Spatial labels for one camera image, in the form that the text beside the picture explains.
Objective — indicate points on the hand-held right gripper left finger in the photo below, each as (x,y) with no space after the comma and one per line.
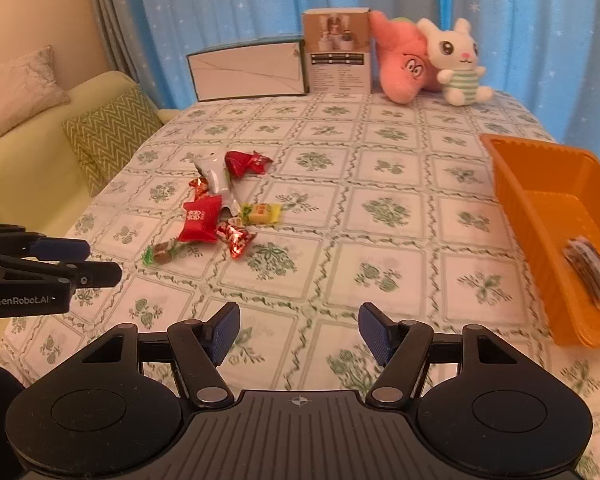
(224,334)

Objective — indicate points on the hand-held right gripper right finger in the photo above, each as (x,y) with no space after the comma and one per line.
(376,334)

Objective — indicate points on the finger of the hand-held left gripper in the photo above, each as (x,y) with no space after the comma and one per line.
(97,275)
(62,248)

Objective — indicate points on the green brown candy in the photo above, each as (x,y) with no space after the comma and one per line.
(162,252)

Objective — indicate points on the red silver candy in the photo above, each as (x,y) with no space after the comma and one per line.
(236,240)

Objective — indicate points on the large bright red snack packet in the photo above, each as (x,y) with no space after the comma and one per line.
(200,217)

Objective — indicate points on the yellow candy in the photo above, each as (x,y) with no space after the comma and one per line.
(262,212)

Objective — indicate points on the small red gold candy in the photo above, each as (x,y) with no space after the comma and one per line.
(200,186)

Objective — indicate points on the silver snack wrapper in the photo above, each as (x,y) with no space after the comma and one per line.
(215,177)

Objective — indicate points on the dark red snack packet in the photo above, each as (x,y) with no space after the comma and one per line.
(240,162)

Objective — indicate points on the orange plastic basket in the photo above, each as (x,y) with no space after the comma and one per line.
(540,210)

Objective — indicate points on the brown snack packet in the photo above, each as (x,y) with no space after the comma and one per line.
(587,270)

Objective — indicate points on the yellow-green sofa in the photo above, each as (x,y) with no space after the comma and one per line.
(25,175)

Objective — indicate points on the green zigzag cushion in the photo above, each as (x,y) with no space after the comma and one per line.
(111,132)

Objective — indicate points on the green floral tablecloth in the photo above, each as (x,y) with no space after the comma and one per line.
(340,195)

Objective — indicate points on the beige cushion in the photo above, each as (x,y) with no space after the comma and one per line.
(15,91)

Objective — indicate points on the grey curtain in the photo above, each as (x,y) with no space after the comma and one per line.
(111,20)

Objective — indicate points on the white cardboard box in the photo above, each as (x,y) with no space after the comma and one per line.
(250,72)

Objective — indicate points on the brown product box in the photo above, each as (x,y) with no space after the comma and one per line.
(337,72)

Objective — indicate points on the pink starfish plush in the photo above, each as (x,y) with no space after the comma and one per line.
(402,67)

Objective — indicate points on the white rabbit plush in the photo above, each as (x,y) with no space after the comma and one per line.
(455,50)

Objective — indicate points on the blue starry curtain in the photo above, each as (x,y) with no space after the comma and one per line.
(240,0)

